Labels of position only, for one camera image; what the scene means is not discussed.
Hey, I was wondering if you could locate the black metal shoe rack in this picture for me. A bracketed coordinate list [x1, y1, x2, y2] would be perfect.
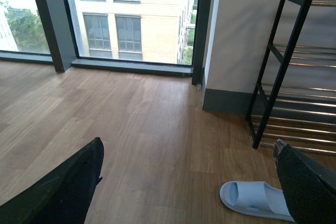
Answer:
[246, 0, 335, 155]

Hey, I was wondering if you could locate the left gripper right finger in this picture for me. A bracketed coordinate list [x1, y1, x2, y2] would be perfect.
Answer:
[273, 139, 335, 223]

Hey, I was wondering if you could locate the light blue slipper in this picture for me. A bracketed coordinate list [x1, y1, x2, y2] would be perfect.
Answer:
[219, 181, 294, 222]

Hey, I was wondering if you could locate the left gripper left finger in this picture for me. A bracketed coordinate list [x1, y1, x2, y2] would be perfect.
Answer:
[1, 137, 104, 223]

